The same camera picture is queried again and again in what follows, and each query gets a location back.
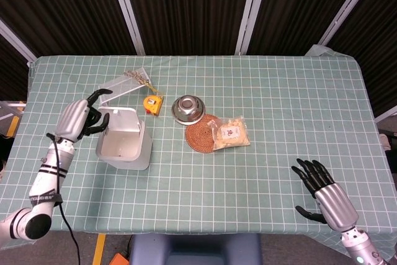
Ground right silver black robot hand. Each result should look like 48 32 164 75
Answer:
290 158 360 231

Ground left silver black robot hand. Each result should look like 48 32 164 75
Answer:
54 89 114 143

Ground white plastic box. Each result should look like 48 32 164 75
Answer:
95 106 153 171

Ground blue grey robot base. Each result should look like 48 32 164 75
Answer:
128 233 263 265

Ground clear plastic box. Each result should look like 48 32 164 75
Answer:
97 66 151 108

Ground dried wheat sprig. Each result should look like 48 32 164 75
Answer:
123 71 163 94

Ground yellow tape measure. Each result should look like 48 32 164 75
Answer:
143 94 164 117

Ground stainless steel bowl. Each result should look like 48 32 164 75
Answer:
171 94 207 125

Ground clear bag of snacks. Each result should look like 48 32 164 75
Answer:
207 115 251 151

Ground green checkered tablecloth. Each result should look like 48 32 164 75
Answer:
0 44 397 258

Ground round woven rattan coaster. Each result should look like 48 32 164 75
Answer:
185 114 225 153

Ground orange box on floor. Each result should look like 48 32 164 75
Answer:
108 252 130 265

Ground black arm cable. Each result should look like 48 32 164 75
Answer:
45 133 82 265

